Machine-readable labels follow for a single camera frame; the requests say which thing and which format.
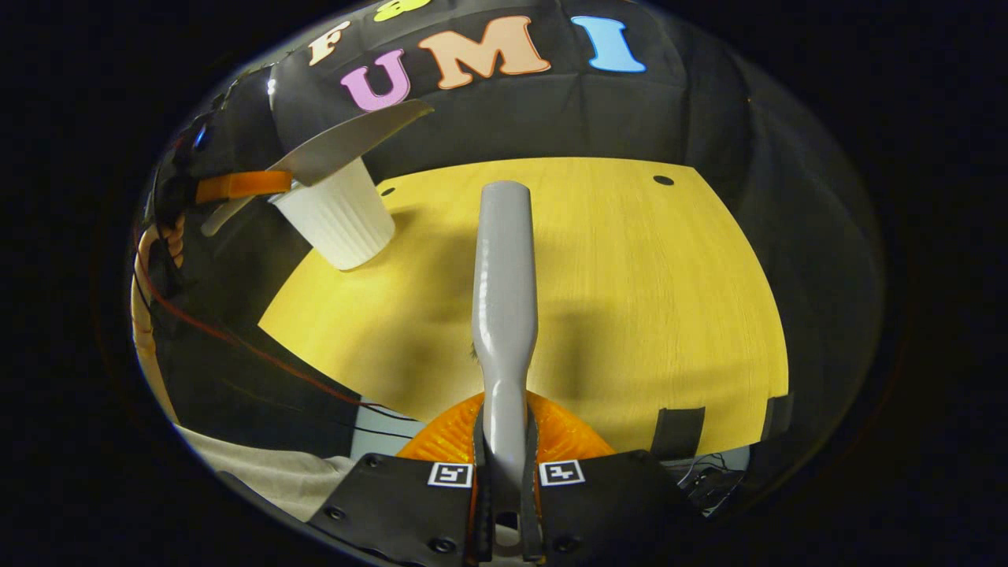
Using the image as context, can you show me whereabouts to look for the small gray broom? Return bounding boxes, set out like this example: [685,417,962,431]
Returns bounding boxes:
[470,180,540,552]

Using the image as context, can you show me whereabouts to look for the tangle of black cables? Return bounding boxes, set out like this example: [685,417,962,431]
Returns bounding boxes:
[679,453,749,509]

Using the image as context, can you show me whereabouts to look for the thin red cable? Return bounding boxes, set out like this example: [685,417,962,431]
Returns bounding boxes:
[138,228,410,422]

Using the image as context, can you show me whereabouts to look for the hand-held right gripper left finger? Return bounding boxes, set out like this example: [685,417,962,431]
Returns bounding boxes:
[306,391,493,564]

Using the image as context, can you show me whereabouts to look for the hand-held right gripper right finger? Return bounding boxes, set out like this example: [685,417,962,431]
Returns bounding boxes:
[520,391,694,564]

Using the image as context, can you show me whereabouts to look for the white ribbed garbage bin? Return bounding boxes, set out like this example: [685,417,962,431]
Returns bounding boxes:
[269,156,396,272]

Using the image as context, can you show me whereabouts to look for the person's beige trousers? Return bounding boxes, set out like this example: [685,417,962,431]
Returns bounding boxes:
[177,425,357,522]

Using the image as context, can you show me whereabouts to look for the black tape strip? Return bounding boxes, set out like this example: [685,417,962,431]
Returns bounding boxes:
[761,394,794,442]
[650,406,707,462]

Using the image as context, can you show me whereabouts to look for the gray plastic dustpan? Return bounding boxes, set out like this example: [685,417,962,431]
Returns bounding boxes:
[200,98,435,238]

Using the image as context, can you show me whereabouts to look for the black backdrop cloth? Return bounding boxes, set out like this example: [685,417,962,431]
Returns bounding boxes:
[189,0,887,473]

